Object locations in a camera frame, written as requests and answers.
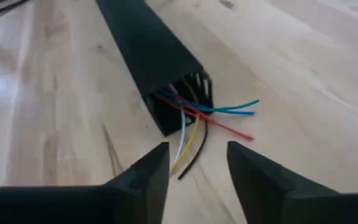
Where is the black tray cover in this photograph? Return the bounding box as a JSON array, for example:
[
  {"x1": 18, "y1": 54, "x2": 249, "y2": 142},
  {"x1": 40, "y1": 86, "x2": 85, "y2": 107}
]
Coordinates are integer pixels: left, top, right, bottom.
[{"x1": 94, "y1": 0, "x2": 204, "y2": 96}]

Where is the black slotted cable tray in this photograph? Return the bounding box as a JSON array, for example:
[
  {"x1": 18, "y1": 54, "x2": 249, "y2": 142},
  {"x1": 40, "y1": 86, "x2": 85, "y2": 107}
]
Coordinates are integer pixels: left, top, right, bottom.
[{"x1": 144, "y1": 70, "x2": 214, "y2": 138}]

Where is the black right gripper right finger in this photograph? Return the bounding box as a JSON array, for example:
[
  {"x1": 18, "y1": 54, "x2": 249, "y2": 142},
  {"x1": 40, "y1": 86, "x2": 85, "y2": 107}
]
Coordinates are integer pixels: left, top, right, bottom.
[{"x1": 226, "y1": 141, "x2": 358, "y2": 224}]

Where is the multicoloured wire harness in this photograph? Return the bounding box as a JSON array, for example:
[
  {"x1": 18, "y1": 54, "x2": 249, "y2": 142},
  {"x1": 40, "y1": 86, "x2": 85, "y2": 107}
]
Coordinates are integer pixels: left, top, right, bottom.
[{"x1": 153, "y1": 83, "x2": 260, "y2": 181}]

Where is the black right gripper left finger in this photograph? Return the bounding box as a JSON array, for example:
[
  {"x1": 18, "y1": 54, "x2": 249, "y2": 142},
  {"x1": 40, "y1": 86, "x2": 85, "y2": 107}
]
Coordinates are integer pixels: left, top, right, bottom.
[{"x1": 0, "y1": 142, "x2": 170, "y2": 224}]

